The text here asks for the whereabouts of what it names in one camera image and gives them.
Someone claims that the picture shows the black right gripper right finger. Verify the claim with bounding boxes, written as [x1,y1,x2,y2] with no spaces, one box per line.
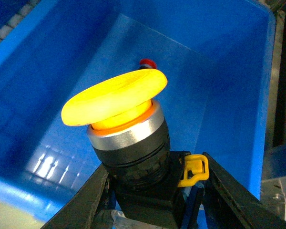
[203,152,286,229]

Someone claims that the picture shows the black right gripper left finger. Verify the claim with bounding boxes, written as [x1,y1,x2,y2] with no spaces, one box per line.
[44,165,109,229]

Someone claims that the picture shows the red button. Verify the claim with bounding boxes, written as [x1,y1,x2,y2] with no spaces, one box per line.
[139,58,157,70]

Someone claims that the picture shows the blue target bin stack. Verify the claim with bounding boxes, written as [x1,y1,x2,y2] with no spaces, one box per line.
[0,0,275,220]

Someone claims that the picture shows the yellow button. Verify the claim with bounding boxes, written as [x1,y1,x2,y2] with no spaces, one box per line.
[61,68,209,229]

